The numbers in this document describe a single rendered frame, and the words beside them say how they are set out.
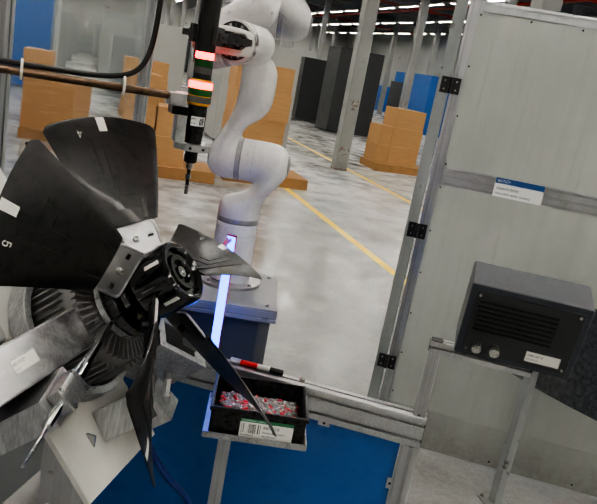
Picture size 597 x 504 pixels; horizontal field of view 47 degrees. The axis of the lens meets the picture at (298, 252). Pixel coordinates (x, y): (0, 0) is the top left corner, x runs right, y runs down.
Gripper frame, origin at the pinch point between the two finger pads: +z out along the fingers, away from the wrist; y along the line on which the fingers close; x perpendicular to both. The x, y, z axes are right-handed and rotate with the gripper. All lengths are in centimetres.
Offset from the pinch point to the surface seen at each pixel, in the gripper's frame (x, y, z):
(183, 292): -42.8, -7.5, 14.3
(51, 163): -22.5, 10.5, 28.8
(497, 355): -56, -66, -30
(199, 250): -43.9, 0.7, -14.7
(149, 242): -38.1, 3.2, 6.3
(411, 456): -88, -54, -33
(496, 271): -39, -62, -36
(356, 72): -2, 140, -1107
